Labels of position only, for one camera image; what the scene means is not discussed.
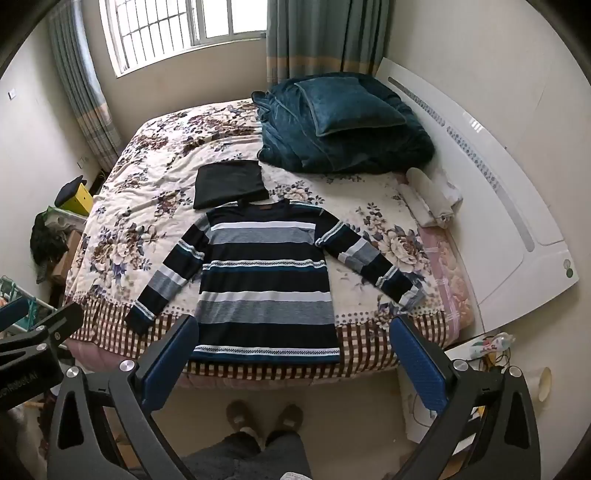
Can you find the dark clothes pile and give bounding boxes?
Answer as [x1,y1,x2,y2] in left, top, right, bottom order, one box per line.
[30,213,70,283]

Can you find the dark cap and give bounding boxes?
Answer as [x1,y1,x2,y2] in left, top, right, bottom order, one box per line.
[54,175,86,208]

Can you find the brown fuzzy slipper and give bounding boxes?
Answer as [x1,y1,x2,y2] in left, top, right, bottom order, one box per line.
[272,404,304,433]
[225,400,257,435]

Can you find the white bed headboard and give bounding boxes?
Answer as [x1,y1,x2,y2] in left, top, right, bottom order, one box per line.
[374,58,580,335]

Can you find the green drying rack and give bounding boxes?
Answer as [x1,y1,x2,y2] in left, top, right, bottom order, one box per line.
[0,276,61,334]

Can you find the black folded garment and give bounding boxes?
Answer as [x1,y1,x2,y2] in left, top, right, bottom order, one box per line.
[193,159,269,212]

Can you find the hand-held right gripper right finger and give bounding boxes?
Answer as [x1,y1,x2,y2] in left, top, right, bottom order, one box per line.
[389,314,542,480]

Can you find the folded white cloth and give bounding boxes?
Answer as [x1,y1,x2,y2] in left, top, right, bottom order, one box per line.
[431,166,464,208]

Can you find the person's grey trouser legs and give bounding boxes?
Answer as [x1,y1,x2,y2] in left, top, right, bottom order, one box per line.
[182,429,315,480]

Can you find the barred window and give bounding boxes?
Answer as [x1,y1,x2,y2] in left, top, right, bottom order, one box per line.
[99,0,269,75]

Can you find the yellow box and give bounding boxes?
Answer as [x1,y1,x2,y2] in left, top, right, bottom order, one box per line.
[60,182,95,216]

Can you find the floral plush blanket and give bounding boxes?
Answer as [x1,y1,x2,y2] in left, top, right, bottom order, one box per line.
[65,99,451,384]

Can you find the plastic bottle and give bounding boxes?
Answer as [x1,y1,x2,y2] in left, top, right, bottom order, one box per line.
[468,332,517,359]

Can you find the teal velvet quilt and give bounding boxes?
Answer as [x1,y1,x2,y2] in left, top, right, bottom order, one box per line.
[252,73,435,175]

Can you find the pink bed sheet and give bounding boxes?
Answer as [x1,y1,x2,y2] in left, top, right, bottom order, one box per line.
[418,228,476,344]

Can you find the rolled white towel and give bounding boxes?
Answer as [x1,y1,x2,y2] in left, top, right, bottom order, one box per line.
[399,167,455,230]

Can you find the narrow teal curtain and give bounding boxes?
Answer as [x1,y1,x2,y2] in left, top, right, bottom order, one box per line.
[46,4,123,172]

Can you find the cardboard box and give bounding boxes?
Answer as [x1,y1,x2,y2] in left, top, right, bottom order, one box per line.
[51,230,84,288]

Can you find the teal velvet pillow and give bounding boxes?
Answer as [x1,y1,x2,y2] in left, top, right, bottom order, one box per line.
[294,76,408,138]

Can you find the wide teal curtain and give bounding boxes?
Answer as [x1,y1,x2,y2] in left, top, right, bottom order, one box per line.
[265,0,393,88]

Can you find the striped knit sweater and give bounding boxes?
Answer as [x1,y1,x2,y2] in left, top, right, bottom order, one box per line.
[124,199,426,365]

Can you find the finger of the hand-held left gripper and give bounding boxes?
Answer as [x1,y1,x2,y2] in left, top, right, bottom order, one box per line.
[0,298,31,332]
[0,302,85,366]

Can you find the white paper cup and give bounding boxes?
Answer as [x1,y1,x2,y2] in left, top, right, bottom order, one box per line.
[531,367,554,403]

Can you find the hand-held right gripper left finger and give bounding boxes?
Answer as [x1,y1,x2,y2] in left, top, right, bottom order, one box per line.
[46,315,200,480]

